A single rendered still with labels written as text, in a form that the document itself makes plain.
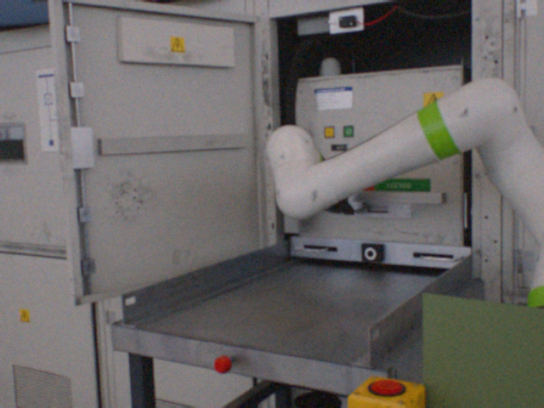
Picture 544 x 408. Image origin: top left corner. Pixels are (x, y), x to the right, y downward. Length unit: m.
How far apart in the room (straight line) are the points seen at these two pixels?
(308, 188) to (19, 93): 1.52
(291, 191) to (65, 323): 1.43
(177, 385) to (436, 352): 1.50
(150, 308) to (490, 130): 0.80
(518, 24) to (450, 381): 1.01
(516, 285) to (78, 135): 1.13
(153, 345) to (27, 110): 1.44
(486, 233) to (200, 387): 1.08
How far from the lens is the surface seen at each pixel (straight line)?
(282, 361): 1.18
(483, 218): 1.69
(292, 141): 1.44
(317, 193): 1.36
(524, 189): 1.32
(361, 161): 1.33
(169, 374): 2.29
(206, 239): 1.84
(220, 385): 2.17
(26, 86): 2.60
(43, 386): 2.80
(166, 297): 1.49
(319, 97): 1.88
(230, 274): 1.69
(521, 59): 1.64
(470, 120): 1.28
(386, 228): 1.82
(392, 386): 0.88
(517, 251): 1.66
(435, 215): 1.77
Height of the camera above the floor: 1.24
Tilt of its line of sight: 6 degrees down
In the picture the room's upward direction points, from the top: 2 degrees counter-clockwise
